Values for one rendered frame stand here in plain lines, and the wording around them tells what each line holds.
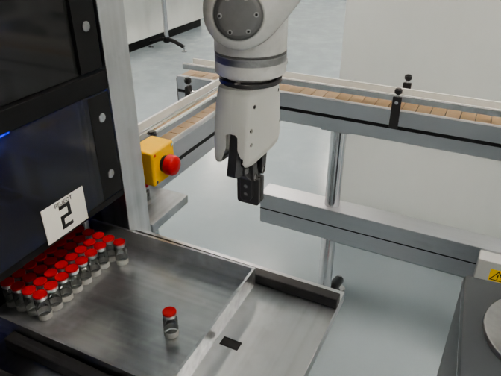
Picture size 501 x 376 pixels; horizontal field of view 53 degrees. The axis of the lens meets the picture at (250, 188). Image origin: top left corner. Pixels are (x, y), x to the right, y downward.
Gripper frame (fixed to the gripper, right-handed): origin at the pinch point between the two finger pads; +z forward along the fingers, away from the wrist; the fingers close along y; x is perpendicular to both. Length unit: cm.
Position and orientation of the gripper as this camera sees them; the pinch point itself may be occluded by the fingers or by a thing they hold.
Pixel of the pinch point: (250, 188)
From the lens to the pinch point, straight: 67.0
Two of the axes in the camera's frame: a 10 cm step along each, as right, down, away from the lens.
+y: -4.4, 4.5, -7.8
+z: 0.0, 8.7, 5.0
